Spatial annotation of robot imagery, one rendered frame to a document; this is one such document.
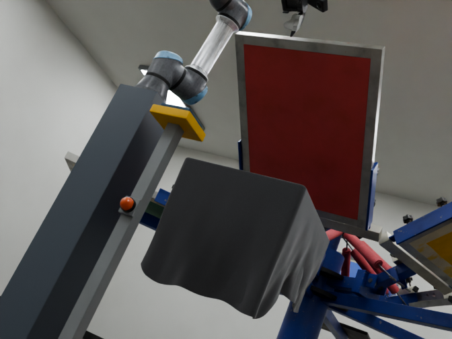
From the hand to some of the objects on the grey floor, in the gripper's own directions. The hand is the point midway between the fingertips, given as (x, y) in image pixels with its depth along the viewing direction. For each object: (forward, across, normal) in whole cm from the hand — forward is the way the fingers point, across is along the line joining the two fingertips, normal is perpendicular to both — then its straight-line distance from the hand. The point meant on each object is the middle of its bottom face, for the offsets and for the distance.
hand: (290, 18), depth 177 cm
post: (+147, -30, -12) cm, 150 cm away
